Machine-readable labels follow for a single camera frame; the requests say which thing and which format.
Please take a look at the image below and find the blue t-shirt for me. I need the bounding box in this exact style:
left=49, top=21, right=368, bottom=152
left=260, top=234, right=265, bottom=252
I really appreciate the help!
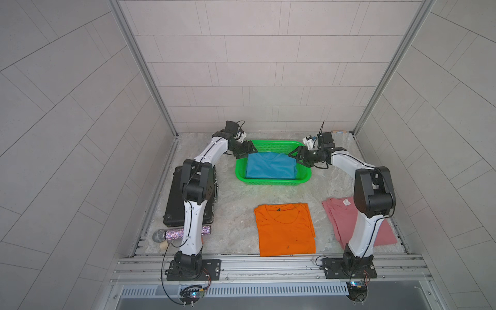
left=245, top=152, right=297, bottom=180

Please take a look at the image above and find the green plastic perforated basket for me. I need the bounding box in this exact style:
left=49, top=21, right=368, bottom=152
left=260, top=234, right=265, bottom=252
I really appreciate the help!
left=235, top=139, right=312, bottom=186

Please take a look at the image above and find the orange t-shirt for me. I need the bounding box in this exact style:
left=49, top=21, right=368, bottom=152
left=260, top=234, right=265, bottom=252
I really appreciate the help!
left=254, top=203, right=316, bottom=257

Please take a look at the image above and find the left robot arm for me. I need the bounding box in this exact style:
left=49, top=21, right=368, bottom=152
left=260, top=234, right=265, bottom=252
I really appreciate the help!
left=174, top=129, right=257, bottom=275

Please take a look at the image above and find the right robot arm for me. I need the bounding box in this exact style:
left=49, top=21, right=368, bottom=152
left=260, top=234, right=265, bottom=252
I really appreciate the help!
left=289, top=146, right=397, bottom=275

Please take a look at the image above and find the pink folded t-shirt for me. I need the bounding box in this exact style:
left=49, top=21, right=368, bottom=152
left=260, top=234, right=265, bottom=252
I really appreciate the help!
left=322, top=197, right=397, bottom=249

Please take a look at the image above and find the black hard case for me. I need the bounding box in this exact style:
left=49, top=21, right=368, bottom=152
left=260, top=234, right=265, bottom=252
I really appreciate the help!
left=163, top=166, right=218, bottom=227

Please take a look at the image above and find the glittery purple microphone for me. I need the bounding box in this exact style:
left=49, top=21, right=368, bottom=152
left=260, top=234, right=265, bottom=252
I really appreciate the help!
left=152, top=226, right=212, bottom=243

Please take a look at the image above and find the right green circuit board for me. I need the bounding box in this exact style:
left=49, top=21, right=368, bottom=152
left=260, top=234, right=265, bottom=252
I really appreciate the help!
left=347, top=279, right=368, bottom=302

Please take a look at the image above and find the green circuit board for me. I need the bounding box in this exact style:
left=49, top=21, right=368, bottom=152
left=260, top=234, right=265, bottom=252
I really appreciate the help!
left=179, top=285, right=208, bottom=306
left=347, top=279, right=368, bottom=302

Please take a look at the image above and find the left green circuit board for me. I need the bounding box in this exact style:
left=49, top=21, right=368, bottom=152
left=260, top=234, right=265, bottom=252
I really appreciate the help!
left=179, top=285, right=208, bottom=306

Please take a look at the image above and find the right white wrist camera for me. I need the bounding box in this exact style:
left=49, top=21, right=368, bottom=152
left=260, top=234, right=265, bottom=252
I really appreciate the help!
left=303, top=136, right=319, bottom=151

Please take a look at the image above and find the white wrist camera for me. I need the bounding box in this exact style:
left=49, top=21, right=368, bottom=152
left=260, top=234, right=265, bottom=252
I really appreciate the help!
left=303, top=136, right=319, bottom=151
left=223, top=121, right=247, bottom=143

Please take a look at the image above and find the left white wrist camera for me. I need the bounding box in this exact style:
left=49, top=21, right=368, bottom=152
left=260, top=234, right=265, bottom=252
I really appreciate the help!
left=223, top=121, right=247, bottom=143

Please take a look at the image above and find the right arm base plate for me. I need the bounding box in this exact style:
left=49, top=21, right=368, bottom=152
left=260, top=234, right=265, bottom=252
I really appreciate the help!
left=321, top=255, right=377, bottom=280

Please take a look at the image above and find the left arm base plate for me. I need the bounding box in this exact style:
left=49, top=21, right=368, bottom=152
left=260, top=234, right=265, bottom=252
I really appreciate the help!
left=164, top=258, right=222, bottom=281

